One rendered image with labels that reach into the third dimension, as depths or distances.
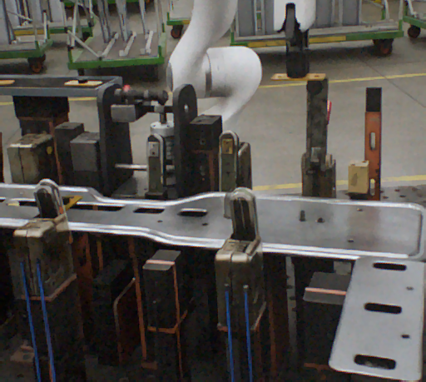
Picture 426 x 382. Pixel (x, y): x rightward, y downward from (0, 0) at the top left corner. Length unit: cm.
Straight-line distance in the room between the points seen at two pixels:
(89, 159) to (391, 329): 81
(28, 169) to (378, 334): 88
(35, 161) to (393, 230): 76
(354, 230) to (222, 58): 67
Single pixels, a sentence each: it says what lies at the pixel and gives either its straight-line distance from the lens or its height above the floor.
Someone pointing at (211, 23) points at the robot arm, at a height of 128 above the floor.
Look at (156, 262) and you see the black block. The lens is 112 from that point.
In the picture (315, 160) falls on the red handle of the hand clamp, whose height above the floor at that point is 107.
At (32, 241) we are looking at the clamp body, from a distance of 117.
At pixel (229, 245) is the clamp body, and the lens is 103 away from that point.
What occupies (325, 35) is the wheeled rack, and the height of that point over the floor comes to 28.
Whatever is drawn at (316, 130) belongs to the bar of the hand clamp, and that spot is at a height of 112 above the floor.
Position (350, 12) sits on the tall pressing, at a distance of 848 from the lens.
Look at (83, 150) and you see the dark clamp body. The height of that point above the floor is 106.
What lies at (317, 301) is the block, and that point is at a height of 98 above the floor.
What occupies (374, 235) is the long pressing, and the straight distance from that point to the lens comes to 116.
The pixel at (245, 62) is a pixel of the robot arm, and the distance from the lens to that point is 170.
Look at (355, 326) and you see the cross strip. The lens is 92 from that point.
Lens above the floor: 148
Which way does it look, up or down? 19 degrees down
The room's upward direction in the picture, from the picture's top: 4 degrees counter-clockwise
